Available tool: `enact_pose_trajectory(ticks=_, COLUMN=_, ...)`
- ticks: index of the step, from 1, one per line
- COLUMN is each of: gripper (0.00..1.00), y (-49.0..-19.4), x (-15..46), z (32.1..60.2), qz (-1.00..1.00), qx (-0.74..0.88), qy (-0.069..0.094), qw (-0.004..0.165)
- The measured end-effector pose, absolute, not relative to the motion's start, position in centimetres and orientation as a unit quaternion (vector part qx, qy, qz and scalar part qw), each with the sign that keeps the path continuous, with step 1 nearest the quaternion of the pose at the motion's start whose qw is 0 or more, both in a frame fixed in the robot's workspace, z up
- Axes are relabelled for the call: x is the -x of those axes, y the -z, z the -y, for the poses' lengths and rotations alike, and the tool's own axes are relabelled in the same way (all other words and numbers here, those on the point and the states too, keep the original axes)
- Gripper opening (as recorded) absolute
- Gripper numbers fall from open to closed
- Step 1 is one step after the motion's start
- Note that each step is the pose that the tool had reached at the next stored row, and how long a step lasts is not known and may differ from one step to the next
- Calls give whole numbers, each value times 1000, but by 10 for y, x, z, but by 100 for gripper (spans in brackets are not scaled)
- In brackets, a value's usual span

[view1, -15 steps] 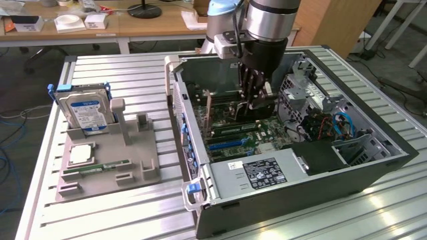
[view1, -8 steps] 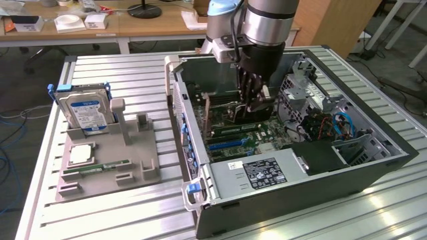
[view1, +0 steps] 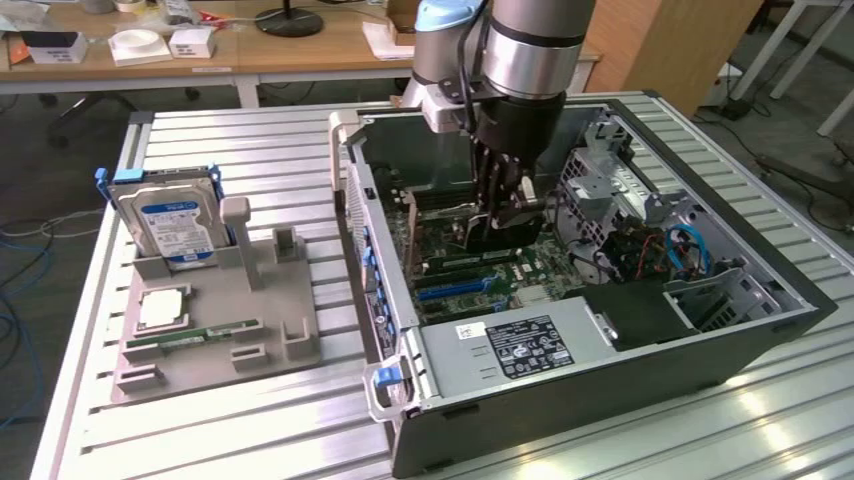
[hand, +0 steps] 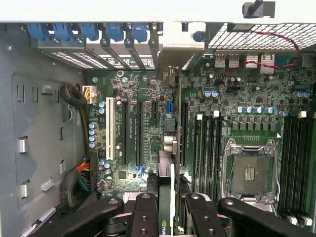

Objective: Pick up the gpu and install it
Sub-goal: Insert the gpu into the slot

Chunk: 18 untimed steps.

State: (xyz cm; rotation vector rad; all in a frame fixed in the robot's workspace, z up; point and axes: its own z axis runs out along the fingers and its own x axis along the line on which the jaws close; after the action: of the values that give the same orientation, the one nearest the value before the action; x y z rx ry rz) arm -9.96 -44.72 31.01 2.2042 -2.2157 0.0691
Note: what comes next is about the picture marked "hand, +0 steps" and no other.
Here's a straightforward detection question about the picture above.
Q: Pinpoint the CPU socket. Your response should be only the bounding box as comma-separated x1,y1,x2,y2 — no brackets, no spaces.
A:
221,137,281,205

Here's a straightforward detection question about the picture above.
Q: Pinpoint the long black expansion slot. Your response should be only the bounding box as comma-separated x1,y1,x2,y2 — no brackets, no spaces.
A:
136,100,145,166
121,100,131,165
181,102,189,166

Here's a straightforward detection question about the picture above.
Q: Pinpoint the white expansion slot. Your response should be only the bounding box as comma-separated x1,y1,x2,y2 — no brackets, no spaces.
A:
105,97,116,160

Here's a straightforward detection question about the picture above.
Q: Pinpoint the short black expansion slot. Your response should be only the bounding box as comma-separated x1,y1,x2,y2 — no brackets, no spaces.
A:
151,100,159,121

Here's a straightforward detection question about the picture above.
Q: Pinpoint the green motherboard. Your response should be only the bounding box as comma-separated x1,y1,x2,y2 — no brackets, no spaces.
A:
83,53,316,223

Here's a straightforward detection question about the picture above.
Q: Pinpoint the white power connector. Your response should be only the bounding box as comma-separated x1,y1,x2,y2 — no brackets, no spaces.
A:
81,85,97,104

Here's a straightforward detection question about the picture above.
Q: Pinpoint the open black PC case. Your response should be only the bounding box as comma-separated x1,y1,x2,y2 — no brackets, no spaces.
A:
0,0,316,237

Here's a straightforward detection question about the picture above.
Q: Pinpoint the coloured power wire bundle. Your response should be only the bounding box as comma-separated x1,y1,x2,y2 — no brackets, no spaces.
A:
60,155,92,208

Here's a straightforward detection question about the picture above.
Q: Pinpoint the black sleeved power cable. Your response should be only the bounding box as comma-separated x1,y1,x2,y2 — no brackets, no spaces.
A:
60,83,91,154

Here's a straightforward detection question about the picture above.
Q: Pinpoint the red and black wire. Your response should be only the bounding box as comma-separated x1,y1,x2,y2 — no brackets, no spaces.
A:
217,29,302,86

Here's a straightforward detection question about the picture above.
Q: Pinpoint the black case switch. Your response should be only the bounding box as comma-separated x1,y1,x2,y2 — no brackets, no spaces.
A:
241,1,276,19

